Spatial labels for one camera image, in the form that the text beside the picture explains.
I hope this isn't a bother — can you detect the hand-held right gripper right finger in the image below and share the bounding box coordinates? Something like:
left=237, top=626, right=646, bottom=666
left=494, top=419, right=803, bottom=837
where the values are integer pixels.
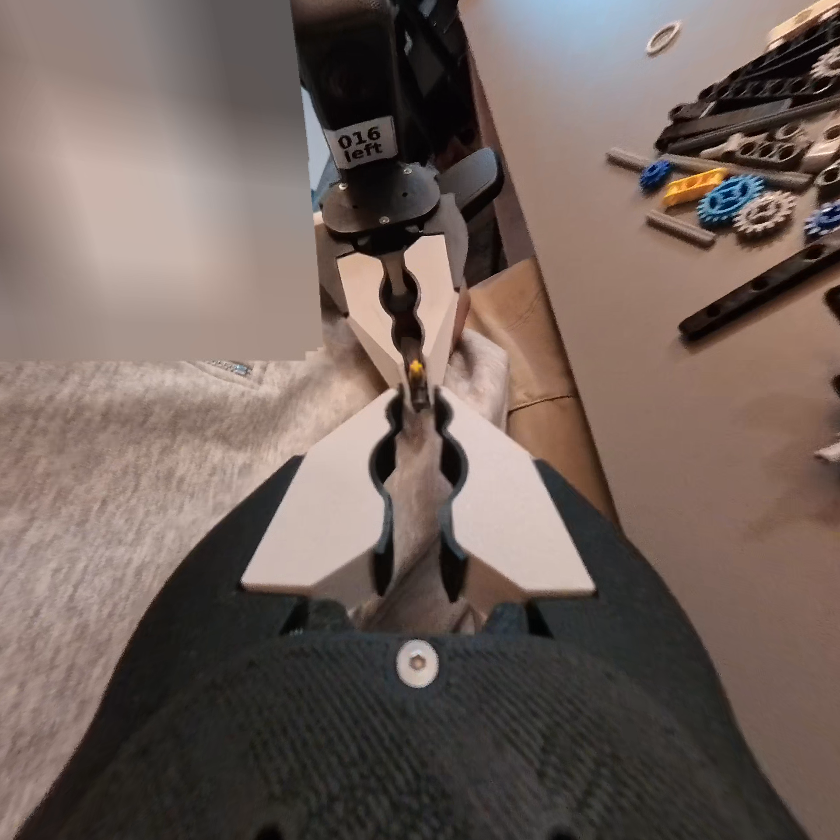
left=430, top=386, right=598, bottom=608

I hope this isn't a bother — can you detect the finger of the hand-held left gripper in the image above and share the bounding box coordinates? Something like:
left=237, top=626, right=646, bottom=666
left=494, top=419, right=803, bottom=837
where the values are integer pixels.
left=320, top=226, right=414, bottom=389
left=402, top=196, right=471, bottom=389

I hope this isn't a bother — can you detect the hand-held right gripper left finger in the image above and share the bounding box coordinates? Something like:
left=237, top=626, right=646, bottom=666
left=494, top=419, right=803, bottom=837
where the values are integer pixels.
left=240, top=386, right=403, bottom=608

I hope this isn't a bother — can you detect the small yellow grey lego assembly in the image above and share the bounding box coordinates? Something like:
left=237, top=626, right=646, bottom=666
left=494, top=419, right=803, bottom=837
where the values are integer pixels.
left=406, top=357, right=434, bottom=413

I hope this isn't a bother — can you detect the short grey lego axle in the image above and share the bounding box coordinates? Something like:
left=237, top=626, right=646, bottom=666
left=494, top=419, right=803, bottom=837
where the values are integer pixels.
left=646, top=210, right=718, bottom=249

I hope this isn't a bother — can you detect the yellow lego connector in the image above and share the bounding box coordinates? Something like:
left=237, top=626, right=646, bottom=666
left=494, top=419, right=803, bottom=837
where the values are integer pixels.
left=663, top=167, right=729, bottom=210

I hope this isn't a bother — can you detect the long black lego beam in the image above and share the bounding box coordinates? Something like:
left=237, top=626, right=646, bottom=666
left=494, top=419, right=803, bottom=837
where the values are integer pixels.
left=678, top=241, right=840, bottom=342

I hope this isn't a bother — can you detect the medium blue lego gear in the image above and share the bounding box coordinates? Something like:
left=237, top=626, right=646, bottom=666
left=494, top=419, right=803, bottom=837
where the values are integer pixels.
left=697, top=174, right=765, bottom=229

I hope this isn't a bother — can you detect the short grey lego beam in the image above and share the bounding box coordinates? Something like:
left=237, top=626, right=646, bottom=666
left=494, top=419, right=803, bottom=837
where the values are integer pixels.
left=699, top=123, right=812, bottom=166

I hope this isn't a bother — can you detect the flat black lego bar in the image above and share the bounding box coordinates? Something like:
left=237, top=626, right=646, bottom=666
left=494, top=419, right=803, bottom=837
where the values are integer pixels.
left=655, top=97, right=798, bottom=153

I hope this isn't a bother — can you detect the small grey lego gear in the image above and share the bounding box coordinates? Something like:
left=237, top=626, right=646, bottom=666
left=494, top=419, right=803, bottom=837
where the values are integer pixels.
left=734, top=190, right=797, bottom=238

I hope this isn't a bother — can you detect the long grey lego axle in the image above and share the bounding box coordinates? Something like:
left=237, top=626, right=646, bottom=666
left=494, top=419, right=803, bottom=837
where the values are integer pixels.
left=605, top=147, right=815, bottom=193

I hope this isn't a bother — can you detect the black lego beam with holes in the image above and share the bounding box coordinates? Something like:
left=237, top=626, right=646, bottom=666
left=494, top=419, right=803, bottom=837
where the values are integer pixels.
left=669, top=46, right=831, bottom=126

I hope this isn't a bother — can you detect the light grey lego connector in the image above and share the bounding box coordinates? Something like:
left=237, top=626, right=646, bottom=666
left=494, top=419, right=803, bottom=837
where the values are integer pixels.
left=801, top=121, right=840, bottom=173

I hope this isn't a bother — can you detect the brown leather chair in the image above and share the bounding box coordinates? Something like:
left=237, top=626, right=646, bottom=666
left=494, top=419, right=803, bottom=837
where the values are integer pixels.
left=459, top=259, right=618, bottom=526

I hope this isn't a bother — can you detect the person's grey sweatshirt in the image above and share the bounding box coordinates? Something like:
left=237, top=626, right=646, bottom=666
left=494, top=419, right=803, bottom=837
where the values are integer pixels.
left=0, top=322, right=511, bottom=840

